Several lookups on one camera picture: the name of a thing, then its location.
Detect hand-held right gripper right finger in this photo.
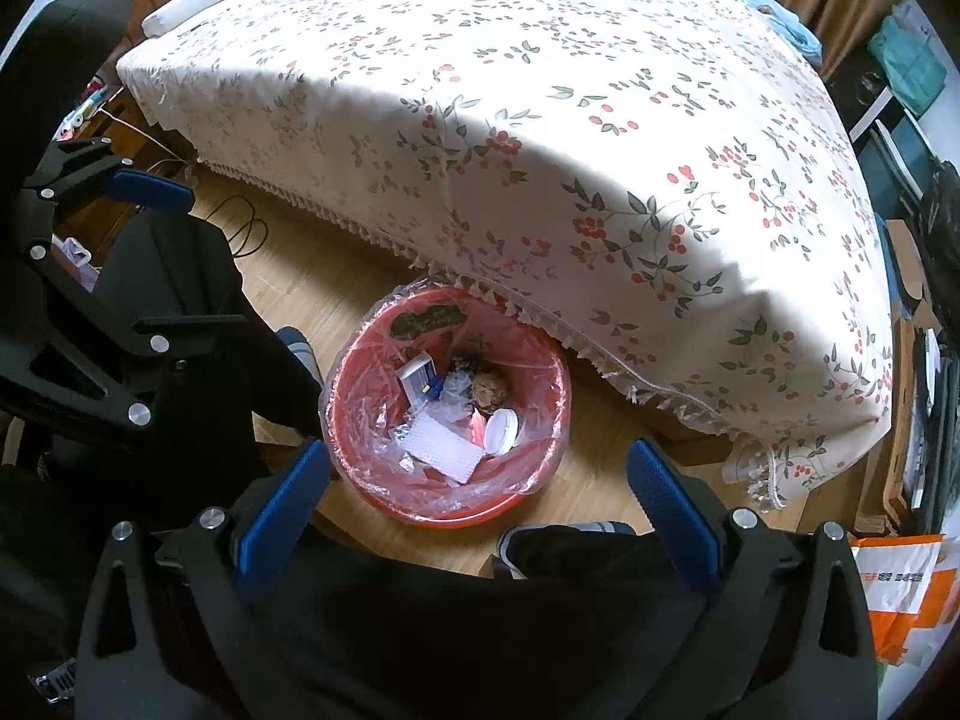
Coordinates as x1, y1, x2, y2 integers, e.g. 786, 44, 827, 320
628, 436, 878, 720

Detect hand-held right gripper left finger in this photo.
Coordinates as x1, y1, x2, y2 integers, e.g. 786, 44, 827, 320
75, 436, 331, 720

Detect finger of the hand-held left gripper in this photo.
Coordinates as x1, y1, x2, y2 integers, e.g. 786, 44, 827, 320
0, 211, 248, 428
19, 139, 197, 215

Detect red basin with plastic liner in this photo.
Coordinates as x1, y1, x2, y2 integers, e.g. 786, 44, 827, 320
321, 279, 572, 530

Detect blue white box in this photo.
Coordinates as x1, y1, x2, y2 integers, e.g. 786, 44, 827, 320
397, 351, 443, 407

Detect white round lid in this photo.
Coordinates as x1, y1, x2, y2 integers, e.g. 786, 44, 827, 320
484, 406, 520, 458

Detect brown paper ball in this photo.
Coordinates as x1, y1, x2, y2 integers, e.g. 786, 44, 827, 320
469, 367, 511, 415

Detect lilac plastic box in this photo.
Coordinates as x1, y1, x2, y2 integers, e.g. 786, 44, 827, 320
52, 236, 98, 293

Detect person's left foot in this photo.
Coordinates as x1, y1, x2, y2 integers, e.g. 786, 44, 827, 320
276, 326, 325, 395

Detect person's foot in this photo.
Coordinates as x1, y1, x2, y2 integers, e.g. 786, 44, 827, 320
491, 519, 638, 580
276, 326, 325, 395

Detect person's right foot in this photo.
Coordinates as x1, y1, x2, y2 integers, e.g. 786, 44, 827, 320
491, 519, 638, 580

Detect orange white carton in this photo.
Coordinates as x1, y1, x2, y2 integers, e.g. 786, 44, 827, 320
847, 532, 947, 665

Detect flat brown cardboard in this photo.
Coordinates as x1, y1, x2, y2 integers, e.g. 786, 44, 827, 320
885, 315, 960, 533

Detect floral bedspread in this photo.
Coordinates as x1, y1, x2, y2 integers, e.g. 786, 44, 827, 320
116, 0, 897, 515

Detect black garbage bag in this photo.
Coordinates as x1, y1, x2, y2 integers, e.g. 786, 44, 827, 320
919, 157, 960, 293

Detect blue grey storage boxes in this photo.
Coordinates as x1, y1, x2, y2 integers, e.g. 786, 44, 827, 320
859, 112, 938, 197

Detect crumpled light blue blanket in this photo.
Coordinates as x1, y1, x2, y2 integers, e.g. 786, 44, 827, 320
694, 0, 822, 61

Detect teal bag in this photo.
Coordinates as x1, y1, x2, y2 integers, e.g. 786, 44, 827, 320
868, 15, 947, 117

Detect floor cables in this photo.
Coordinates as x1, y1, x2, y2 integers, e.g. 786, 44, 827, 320
146, 157, 271, 260

